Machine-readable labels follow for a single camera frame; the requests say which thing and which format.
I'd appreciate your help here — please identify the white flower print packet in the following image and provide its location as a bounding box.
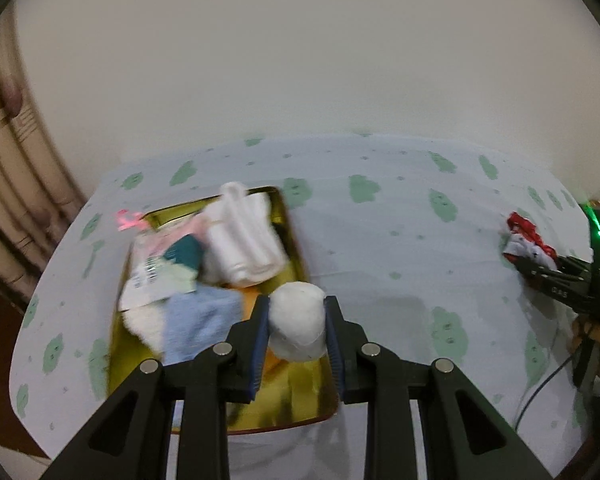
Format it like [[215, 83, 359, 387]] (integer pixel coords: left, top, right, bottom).
[[115, 208, 203, 251]]

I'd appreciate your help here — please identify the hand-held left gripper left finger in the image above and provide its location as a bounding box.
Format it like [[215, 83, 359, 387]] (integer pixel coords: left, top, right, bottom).
[[40, 295, 272, 480]]

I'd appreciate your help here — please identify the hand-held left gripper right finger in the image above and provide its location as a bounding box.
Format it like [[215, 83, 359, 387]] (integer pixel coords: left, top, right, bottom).
[[324, 296, 553, 480]]

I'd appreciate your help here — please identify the red tin box gold interior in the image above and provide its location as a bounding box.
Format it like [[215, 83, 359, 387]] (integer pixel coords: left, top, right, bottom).
[[107, 186, 340, 433]]

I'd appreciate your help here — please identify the red and white cloth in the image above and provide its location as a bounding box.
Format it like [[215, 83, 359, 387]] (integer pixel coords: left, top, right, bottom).
[[501, 211, 558, 267]]

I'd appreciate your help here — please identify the pink teal wet wipes pack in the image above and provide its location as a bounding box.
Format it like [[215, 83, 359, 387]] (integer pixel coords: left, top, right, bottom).
[[119, 232, 206, 311]]

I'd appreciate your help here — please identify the beige patterned curtain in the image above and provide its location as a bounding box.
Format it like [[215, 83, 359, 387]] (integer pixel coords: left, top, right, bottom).
[[0, 0, 88, 306]]

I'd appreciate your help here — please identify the black cable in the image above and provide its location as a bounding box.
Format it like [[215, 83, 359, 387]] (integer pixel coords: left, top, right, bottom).
[[512, 355, 578, 433]]

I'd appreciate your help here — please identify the small white ball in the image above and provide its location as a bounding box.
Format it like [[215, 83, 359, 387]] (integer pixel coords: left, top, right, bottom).
[[269, 281, 327, 363]]

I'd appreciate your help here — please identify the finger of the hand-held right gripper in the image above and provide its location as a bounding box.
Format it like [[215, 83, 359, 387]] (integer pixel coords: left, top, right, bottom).
[[555, 256, 599, 279], [502, 254, 556, 287]]

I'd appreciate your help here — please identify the blue towel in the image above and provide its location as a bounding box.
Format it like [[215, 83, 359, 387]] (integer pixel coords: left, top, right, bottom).
[[162, 287, 245, 366]]

